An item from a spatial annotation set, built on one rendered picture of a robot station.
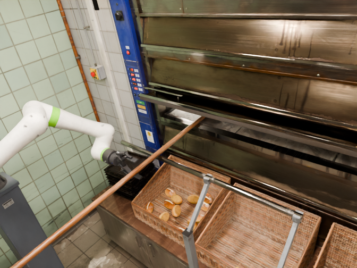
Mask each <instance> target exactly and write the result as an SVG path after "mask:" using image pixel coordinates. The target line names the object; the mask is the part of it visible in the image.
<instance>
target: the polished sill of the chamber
mask: <svg viewBox="0 0 357 268"><path fill-rule="evenodd" d="M160 119H161V121H163V122H166V123H169V124H173V125H176V126H178V127H182V128H186V127H187V126H189V125H190V124H191V123H192V122H193V121H191V120H188V119H184V118H181V117H178V116H174V115H170V114H167V113H165V114H163V115H162V116H160ZM191 130H192V131H195V132H198V133H201V134H204V135H207V136H211V137H214V138H217V139H220V140H223V141H227V142H229V143H233V144H236V145H239V146H243V147H246V148H249V149H253V150H256V151H258V152H262V153H265V154H268V155H271V156H274V157H278V158H281V159H284V160H287V161H290V162H293V163H297V164H300V165H304V166H307V167H309V168H312V169H316V170H319V171H322V172H326V173H329V174H332V175H335V176H338V177H341V178H344V179H348V180H351V181H354V182H357V168H355V167H352V166H348V165H345V164H341V163H337V162H334V161H330V160H327V159H324V158H321V157H317V156H313V155H310V154H306V153H303V152H299V151H296V150H292V149H289V148H285V147H282V146H278V145H274V144H271V143H268V142H265V141H261V140H257V139H254V138H250V137H247V136H243V135H240V134H237V133H233V132H230V131H226V130H223V129H219V128H215V127H212V126H209V125H206V124H202V123H198V124H197V125H196V126H195V127H193V128H192V129H191Z"/></svg>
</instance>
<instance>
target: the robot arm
mask: <svg viewBox="0 0 357 268"><path fill-rule="evenodd" d="M22 114H23V118H22V120H21V121H20V122H19V123H18V124H17V125H16V126H15V127H14V128H13V129H12V130H11V131H10V132H9V133H8V134H7V135H6V136H5V137H4V138H3V139H2V140H1V141H0V169H1V168H2V167H3V166H4V165H5V164H6V163H7V162H8V161H9V160H10V159H11V158H12V157H13V156H14V155H15V154H17V153H18V152H19V151H20V150H21V149H23V148H24V147H25V146H26V145H28V144H29V143H31V142H32V141H33V140H35V139H36V138H38V137H39V136H41V135H42V134H43V133H45V132H46V130H47V129H48V126H49V127H53V128H58V129H65V130H71V131H75V132H80V133H83V134H86V135H90V136H94V137H96V139H95V142H94V144H93V146H92V149H91V156H92V157H93V158H94V159H96V160H98V161H103V162H105V163H107V164H109V165H114V166H119V167H121V171H122V172H124V173H125V174H126V175H127V174H129V173H130V172H131V170H130V168H129V167H128V165H127V164H126V163H125V160H124V159H125V158H126V159H127V160H129V161H131V162H133V163H135V162H137V161H138V159H137V158H135V157H132V156H131V155H129V154H128V151H123V152H120V151H115V150H113V149H111V148H110V146H111V143H112V140H113V138H114V135H115V129H114V127H113V126H112V125H110V124H107V123H101V122H96V121H93V120H89V119H85V118H82V117H80V116H77V115H74V114H72V113H69V112H67V111H65V110H63V109H61V108H57V107H54V106H51V105H48V104H45V103H42V102H39V101H36V100H32V101H29V102H27V103H26V104H25V105H24V106H23V109H22ZM122 155H125V156H123V157H122ZM125 165H126V166H125ZM123 166H125V167H123ZM133 178H136V179H138V180H140V179H141V178H143V176H141V175H139V174H136V175H135V176H134V177H132V178H131V179H133ZM6 184H7V179H6V178H5V177H3V176H2V175H1V174H0V190H1V189H3V188H4V187H5V185H6Z"/></svg>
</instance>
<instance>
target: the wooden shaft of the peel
mask: <svg viewBox="0 0 357 268"><path fill-rule="evenodd" d="M204 118H206V117H204V116H200V117H199V118H197V119H196V120H195V121H194V122H192V123H191V124H190V125H189V126H187V127H186V128H185V129H184V130H182V131H181V132H180V133H179V134H178V135H176V136H175V137H174V138H173V139H171V140H170V141H169V142H168V143H166V144H165V145H164V146H163V147H161V148H160V149H159V150H158V151H156V152H155V153H153V154H152V155H151V156H150V157H149V158H147V159H146V160H145V161H144V162H142V163H141V164H140V165H139V166H137V167H136V168H135V169H134V170H132V171H131V172H130V173H129V174H127V175H126V176H125V177H124V178H123V179H121V180H120V181H119V182H118V183H116V184H115V185H113V186H112V187H111V188H110V189H108V190H107V191H106V192H105V193H103V194H102V195H101V196H100V197H98V198H97V199H96V200H95V201H94V202H92V203H91V204H90V205H89V206H87V207H86V208H85V209H84V210H82V211H81V212H80V213H79V214H77V215H76V216H75V217H74V218H72V219H71V220H70V221H68V223H66V224H65V225H63V226H62V227H61V228H60V229H58V230H57V231H56V232H55V233H53V234H52V235H51V236H50V237H48V238H47V239H46V240H45V241H43V242H42V243H41V244H40V245H39V246H37V247H36V248H35V249H34V250H32V251H31V252H30V253H29V254H27V255H26V256H25V257H24V258H22V259H21V260H20V261H18V262H17V263H16V264H14V265H13V266H12V267H11V268H22V267H24V266H25V265H26V264H27V263H29V262H30V261H31V260H32V259H33V258H35V257H36V256H37V255H38V254H39V253H41V252H42V251H43V250H44V249H45V248H47V247H48V246H49V245H50V244H52V243H53V242H54V241H55V240H56V239H58V238H59V237H60V236H61V235H63V234H64V233H65V232H67V230H69V229H70V228H71V227H73V226H74V225H75V224H76V223H77V222H79V221H80V220H81V219H82V218H83V217H85V216H86V215H87V214H88V213H90V212H91V211H92V210H93V209H94V208H96V207H97V206H98V205H99V204H100V203H102V202H103V201H104V200H105V199H106V198H108V197H109V196H110V195H111V194H113V193H114V192H115V191H117V189H119V188H120V187H121V186H123V185H124V184H125V183H126V182H128V181H129V180H130V179H131V178H132V177H134V176H135V175H136V174H137V173H138V172H140V171H141V170H142V169H143V168H145V167H146V166H147V165H148V164H149V163H151V162H152V161H153V160H154V159H155V158H157V157H158V156H159V155H160V154H161V153H163V152H164V151H165V150H166V149H168V148H169V147H170V146H172V144H174V143H175V142H176V141H178V140H179V139H180V138H181V137H183V136H184V135H185V134H186V133H187V132H189V131H190V130H191V129H192V128H193V127H195V126H196V125H197V124H198V123H199V122H201V121H202V120H203V119H204Z"/></svg>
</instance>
